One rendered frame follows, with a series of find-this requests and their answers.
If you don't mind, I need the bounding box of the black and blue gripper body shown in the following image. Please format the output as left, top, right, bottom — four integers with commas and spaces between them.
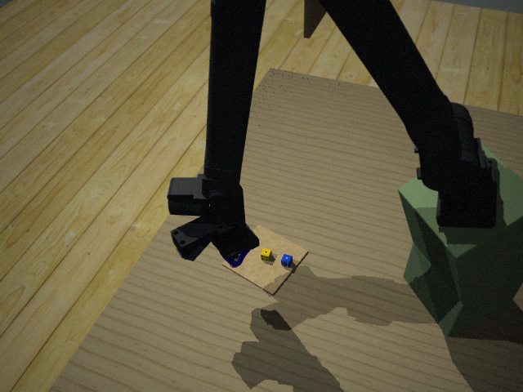
209, 213, 259, 261

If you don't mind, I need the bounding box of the tan mat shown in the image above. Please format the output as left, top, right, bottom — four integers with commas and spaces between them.
222, 225, 308, 296

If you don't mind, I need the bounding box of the blue die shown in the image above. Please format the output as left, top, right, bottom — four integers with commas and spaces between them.
281, 254, 293, 267

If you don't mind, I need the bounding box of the yellow die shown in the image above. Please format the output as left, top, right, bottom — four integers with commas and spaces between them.
261, 248, 272, 261

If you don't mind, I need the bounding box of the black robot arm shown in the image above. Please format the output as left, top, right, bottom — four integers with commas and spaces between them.
167, 0, 498, 261

